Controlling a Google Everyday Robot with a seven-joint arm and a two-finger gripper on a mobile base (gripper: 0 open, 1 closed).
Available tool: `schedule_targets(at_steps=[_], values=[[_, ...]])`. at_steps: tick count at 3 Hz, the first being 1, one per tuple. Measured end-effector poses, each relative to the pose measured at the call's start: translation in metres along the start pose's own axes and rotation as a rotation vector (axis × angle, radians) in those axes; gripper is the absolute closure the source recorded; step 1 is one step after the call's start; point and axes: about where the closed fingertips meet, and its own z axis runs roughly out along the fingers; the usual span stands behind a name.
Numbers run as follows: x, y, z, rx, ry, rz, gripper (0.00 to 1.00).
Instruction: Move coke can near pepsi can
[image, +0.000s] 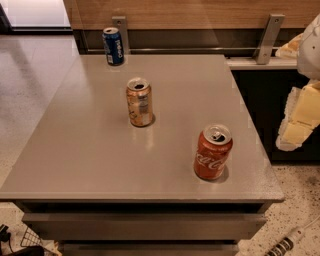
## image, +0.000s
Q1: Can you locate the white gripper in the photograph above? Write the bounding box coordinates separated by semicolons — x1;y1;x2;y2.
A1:
275;14;320;151

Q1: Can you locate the red coke can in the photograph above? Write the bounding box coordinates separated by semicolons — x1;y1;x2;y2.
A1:
194;124;233;181

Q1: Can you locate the orange soda can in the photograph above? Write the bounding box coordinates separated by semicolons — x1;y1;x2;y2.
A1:
126;77;153;127

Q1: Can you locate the blue pepsi can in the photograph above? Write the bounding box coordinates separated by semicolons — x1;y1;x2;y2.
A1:
102;27;124;66

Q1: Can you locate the white power strip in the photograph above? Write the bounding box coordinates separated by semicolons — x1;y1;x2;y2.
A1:
264;215;320;256

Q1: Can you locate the lower grey drawer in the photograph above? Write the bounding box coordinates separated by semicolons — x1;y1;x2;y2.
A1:
61;243;238;256

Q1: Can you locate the grey drawer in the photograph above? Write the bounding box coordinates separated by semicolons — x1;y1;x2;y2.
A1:
23;213;266;241
61;243;238;256

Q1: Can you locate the upper grey drawer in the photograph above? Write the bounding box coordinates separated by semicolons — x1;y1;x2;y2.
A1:
23;213;266;241

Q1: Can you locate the right metal bracket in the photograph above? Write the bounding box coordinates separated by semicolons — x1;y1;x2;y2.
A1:
253;14;285;65

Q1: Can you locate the metal bracket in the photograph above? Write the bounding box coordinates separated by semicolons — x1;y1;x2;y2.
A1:
112;16;130;55
253;14;285;65

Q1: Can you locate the left metal bracket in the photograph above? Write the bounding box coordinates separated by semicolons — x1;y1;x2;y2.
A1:
112;16;130;55

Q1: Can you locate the black wire basket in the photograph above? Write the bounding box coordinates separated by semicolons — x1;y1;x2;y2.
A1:
0;224;45;256

